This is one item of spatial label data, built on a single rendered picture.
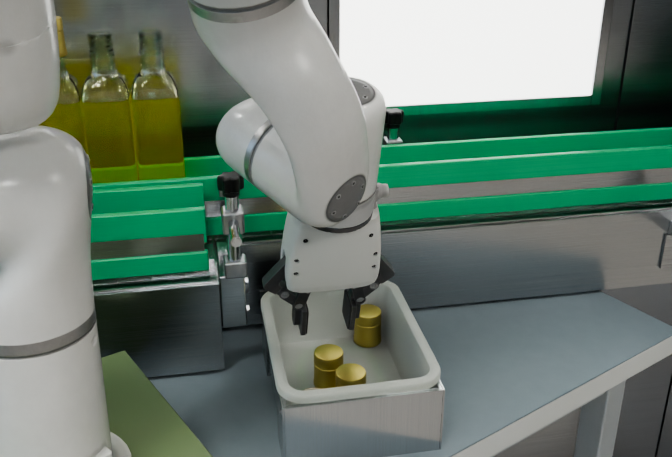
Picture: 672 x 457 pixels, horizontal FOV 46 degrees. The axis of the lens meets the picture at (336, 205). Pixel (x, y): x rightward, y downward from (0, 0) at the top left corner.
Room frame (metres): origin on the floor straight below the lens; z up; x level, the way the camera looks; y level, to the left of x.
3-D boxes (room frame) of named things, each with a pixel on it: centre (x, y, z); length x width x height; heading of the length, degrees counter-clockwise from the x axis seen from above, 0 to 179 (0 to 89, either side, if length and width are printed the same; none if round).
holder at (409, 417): (0.79, 0.00, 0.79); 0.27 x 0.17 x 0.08; 11
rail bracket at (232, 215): (0.84, 0.12, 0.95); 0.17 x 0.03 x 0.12; 11
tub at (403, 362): (0.76, -0.01, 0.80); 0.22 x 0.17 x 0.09; 11
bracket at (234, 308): (0.85, 0.13, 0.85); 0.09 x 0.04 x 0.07; 11
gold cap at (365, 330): (0.85, -0.04, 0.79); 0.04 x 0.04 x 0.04
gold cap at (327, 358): (0.76, 0.01, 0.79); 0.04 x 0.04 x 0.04
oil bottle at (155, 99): (0.95, 0.22, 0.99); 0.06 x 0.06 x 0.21; 12
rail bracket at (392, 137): (1.08, -0.08, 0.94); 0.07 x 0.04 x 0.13; 11
